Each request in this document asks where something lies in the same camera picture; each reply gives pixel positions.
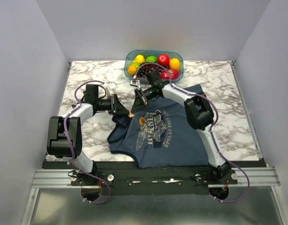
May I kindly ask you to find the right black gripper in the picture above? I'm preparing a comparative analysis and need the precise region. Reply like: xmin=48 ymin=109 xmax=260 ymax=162
xmin=130 ymin=87 xmax=155 ymax=114

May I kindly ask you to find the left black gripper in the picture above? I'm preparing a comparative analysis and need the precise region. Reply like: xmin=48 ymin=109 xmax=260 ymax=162
xmin=96 ymin=94 xmax=130 ymax=115

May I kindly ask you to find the blue printed tank top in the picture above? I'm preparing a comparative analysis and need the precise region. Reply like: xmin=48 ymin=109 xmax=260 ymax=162
xmin=107 ymin=97 xmax=209 ymax=168

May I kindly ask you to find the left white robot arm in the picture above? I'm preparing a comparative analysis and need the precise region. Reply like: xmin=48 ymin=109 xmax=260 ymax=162
xmin=46 ymin=84 xmax=129 ymax=185

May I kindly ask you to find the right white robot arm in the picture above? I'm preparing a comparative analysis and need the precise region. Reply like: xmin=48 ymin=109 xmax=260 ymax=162
xmin=130 ymin=71 xmax=231 ymax=184

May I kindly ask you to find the orange fruit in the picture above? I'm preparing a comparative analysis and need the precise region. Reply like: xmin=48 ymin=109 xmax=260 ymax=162
xmin=127 ymin=65 xmax=137 ymax=76

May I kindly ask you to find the dark grape bunch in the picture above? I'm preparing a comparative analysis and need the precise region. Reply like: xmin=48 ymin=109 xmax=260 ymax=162
xmin=136 ymin=62 xmax=165 ymax=78

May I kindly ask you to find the light green fruit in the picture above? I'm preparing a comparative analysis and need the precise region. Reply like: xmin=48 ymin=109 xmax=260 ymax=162
xmin=131 ymin=62 xmax=140 ymax=70

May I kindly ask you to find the red pomegranate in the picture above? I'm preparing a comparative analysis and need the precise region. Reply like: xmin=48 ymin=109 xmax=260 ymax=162
xmin=160 ymin=69 xmax=179 ymax=80

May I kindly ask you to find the yellow lemon left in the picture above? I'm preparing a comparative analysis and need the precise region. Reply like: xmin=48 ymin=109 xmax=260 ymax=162
xmin=134 ymin=54 xmax=145 ymax=65

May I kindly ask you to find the yellow lemon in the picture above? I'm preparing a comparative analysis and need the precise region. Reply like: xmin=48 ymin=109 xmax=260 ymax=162
xmin=134 ymin=54 xmax=145 ymax=65
xmin=169 ymin=58 xmax=181 ymax=70

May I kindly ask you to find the green lime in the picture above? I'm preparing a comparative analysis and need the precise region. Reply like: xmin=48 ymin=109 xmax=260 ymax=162
xmin=145 ymin=55 xmax=158 ymax=63

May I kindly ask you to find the teal plastic fruit container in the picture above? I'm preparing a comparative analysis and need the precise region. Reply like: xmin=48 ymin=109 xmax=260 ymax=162
xmin=124 ymin=50 xmax=184 ymax=83

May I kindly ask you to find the red apple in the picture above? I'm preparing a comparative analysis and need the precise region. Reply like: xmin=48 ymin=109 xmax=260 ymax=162
xmin=158 ymin=54 xmax=170 ymax=67

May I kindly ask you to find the yellow lemon right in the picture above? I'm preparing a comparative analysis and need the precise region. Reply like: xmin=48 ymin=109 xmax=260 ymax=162
xmin=169 ymin=58 xmax=181 ymax=70

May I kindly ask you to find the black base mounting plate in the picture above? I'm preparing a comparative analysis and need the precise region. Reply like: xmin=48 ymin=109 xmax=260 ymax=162
xmin=41 ymin=162 xmax=265 ymax=196

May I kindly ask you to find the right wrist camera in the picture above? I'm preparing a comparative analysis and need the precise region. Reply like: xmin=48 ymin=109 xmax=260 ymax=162
xmin=129 ymin=79 xmax=141 ymax=88

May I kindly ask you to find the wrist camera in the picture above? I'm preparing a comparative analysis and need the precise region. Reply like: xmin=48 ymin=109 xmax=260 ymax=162
xmin=129 ymin=79 xmax=141 ymax=88
xmin=106 ymin=82 xmax=116 ymax=97

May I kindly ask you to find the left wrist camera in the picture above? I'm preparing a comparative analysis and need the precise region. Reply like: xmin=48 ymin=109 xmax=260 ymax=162
xmin=106 ymin=82 xmax=116 ymax=97

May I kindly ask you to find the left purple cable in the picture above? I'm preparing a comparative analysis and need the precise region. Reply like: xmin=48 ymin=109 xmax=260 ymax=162
xmin=64 ymin=80 xmax=112 ymax=205

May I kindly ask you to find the aluminium rail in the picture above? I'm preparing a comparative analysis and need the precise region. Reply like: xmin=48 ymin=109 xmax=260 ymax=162
xmin=31 ymin=167 xmax=280 ymax=188

